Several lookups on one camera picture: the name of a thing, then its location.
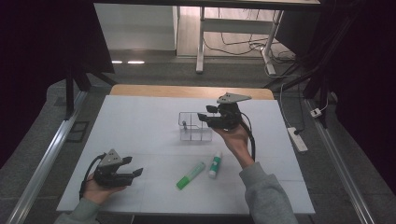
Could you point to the dark floor plate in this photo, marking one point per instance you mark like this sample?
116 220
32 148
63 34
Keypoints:
77 131

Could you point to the person's right hand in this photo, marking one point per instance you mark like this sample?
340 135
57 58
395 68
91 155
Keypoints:
236 143

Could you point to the white metal desk frame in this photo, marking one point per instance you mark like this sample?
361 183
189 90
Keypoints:
236 25

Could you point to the white table cover board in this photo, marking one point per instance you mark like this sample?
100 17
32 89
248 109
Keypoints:
149 124

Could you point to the aluminium rail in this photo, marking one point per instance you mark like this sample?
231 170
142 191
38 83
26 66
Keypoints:
43 168
339 168

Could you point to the dark curtain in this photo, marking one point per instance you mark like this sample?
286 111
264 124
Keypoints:
364 77
37 62

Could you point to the white power strip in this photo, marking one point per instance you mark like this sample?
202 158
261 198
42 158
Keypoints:
298 140

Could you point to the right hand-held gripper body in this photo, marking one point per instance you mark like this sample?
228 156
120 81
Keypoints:
227 116

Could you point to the person's left hand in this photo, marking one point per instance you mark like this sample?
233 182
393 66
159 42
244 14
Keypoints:
96 191

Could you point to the green highlighter marker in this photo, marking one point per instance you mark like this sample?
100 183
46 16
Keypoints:
190 176

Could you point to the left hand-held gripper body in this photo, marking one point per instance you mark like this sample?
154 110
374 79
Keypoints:
109 177

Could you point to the small white plug adapter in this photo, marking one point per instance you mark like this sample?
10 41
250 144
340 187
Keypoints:
316 112

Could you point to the black metal stand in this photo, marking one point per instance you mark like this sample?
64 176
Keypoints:
69 93

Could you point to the wooden table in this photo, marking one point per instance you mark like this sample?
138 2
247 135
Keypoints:
174 90

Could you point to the clear plastic organizer box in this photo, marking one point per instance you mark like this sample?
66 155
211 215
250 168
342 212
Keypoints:
194 133

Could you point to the white cabinet panel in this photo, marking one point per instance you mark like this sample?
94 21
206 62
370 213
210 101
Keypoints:
137 28

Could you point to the green white glue stick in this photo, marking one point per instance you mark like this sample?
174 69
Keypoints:
215 165

